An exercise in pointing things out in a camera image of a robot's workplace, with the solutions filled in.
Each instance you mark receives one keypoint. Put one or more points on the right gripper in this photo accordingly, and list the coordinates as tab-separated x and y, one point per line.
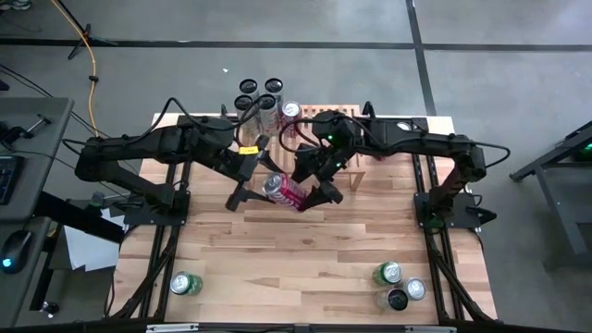
337	148

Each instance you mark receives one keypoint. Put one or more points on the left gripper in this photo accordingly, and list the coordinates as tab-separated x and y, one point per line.
241	164

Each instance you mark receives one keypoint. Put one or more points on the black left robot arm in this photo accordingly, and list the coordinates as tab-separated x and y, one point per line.
139	143

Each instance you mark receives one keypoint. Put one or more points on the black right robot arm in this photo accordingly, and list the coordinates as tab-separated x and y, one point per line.
416	141

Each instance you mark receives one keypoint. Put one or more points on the wooden slatted shelf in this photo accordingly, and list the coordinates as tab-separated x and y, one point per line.
356	176

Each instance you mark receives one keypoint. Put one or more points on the yellow tape label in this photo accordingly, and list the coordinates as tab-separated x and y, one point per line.
248	150

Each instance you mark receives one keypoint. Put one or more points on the green soda can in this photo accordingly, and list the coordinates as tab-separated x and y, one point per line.
181	283
387	273

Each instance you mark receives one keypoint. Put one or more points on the grey can with black top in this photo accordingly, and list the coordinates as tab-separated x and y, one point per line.
392	300

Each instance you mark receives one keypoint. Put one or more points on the small grey box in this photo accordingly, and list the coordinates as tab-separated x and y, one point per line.
97	199

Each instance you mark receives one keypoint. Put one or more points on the white paper sheets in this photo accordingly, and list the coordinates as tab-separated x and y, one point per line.
90	252

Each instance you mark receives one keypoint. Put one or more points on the black desk support beam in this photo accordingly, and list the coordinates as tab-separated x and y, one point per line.
78	219

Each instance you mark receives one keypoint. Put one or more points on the grey desk top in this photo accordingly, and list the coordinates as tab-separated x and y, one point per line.
28	296
46	111

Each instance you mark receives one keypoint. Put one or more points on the black tripod stand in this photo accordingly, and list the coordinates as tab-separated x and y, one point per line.
88	34

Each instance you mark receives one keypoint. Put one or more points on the silver bar tool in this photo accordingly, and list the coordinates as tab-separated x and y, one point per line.
39	121

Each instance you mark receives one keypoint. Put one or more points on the black round knob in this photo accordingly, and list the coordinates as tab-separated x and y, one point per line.
49	307

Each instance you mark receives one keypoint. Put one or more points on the black keyboard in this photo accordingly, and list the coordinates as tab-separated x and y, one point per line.
8	178

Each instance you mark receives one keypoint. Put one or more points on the black computer mouse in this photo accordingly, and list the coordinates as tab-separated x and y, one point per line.
17	250

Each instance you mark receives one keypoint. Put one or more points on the black desk tool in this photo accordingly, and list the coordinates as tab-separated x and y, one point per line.
10	134

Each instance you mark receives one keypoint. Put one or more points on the grey metal cart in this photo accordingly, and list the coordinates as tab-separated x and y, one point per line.
573	217

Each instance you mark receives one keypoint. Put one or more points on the person's shoe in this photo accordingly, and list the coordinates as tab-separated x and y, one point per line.
16	5

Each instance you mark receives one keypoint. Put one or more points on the black frame clamp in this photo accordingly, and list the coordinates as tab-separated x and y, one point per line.
224	111
368	109

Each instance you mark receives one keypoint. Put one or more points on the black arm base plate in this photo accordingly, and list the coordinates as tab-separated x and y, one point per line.
178	216
462	203

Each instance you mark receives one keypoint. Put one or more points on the silver metal bracket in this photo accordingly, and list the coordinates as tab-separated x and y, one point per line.
430	329
171	328

